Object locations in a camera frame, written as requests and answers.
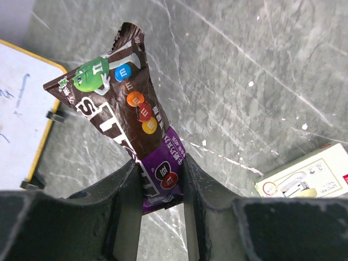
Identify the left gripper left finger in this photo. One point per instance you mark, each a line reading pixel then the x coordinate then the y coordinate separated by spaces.
pixel 100 222

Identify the white green small box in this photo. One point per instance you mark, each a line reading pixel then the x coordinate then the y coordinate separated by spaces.
pixel 321 173

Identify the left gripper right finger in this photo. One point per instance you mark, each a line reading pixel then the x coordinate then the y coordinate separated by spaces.
pixel 221 225

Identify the white board with yellow frame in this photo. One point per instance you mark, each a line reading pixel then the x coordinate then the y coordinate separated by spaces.
pixel 24 105

